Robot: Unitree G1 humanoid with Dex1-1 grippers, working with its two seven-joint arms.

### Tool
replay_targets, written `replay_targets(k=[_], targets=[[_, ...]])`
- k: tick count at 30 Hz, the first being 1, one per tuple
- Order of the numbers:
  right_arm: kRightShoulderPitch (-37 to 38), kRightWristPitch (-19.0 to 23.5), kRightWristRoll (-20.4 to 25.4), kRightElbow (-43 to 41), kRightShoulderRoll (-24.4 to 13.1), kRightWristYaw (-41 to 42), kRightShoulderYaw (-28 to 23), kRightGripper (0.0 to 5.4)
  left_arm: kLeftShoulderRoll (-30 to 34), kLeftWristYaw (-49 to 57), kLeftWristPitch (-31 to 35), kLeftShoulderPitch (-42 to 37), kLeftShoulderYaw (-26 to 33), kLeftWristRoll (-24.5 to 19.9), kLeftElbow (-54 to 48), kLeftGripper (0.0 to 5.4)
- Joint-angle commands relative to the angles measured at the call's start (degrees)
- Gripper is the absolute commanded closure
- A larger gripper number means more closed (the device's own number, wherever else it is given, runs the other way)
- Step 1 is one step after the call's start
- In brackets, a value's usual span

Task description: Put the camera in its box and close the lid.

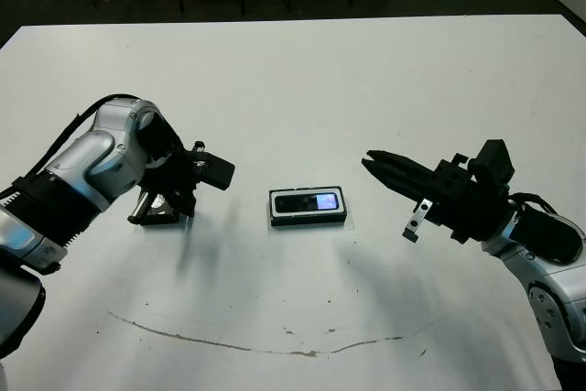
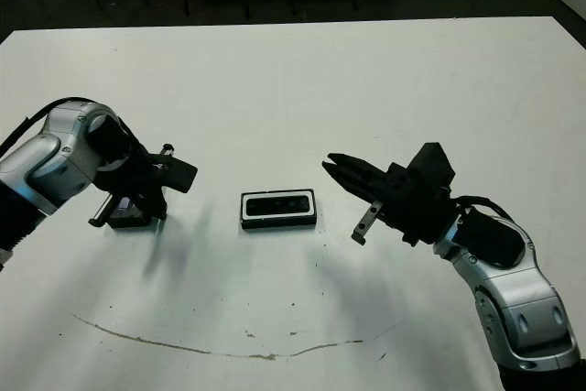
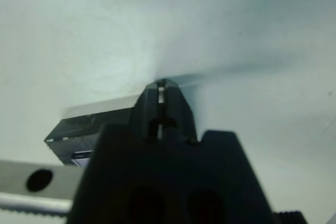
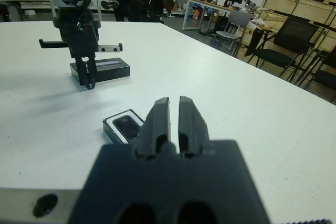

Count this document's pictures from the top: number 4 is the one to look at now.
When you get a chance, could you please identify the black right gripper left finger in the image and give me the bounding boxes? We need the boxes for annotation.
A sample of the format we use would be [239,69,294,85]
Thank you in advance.
[68,97,177,224]

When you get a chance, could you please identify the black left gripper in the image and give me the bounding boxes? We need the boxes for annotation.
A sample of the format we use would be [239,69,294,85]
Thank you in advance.
[38,8,123,90]

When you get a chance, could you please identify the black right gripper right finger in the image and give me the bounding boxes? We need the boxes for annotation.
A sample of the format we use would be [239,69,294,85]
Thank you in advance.
[176,95,271,224]

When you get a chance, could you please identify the black box lid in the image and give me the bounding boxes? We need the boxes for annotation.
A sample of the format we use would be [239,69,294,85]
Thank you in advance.
[69,57,131,86]

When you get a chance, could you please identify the black box base white insert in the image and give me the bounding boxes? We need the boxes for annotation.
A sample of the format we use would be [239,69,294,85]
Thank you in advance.
[101,108,148,145]

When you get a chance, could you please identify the black swivel office chair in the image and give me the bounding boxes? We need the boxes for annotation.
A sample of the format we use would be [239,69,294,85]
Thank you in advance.
[146,0,176,25]

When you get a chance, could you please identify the black computer tower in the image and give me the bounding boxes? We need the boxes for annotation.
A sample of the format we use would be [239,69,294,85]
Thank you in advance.
[216,15,228,33]

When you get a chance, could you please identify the black mesh office chair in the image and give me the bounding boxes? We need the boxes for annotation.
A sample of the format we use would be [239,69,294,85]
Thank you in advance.
[245,16,320,83]
[304,47,336,103]

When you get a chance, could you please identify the grey plastic chair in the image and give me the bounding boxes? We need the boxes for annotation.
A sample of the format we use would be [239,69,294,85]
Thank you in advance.
[214,10,251,51]

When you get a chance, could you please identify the wooden desk white frame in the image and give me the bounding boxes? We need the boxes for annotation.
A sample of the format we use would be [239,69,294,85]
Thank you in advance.
[182,0,263,36]

